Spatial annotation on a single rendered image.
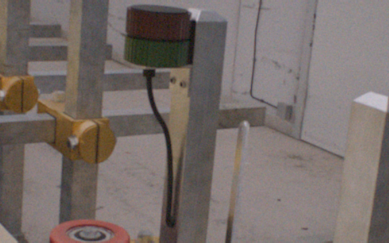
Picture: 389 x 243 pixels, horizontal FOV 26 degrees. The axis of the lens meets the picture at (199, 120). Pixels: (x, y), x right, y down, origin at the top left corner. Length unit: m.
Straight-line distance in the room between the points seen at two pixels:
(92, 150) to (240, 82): 4.33
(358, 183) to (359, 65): 3.88
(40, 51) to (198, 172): 0.81
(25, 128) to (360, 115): 0.54
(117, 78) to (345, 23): 3.26
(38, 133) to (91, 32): 0.15
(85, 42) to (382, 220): 0.50
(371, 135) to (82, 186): 0.53
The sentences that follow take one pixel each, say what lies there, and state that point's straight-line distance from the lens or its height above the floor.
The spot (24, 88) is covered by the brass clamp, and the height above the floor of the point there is 0.96.
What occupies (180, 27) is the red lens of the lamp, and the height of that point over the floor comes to 1.13.
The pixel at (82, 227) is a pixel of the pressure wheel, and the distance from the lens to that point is 0.87.
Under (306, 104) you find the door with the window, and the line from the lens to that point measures 4.81.
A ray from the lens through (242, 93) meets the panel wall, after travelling 5.30.
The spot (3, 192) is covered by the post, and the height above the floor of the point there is 0.79.
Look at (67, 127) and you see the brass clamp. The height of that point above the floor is 0.96.
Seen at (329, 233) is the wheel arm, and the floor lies 0.86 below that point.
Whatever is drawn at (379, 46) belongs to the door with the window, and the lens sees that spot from 4.38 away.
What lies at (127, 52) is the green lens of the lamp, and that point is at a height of 1.10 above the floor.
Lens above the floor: 1.23
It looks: 14 degrees down
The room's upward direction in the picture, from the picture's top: 5 degrees clockwise
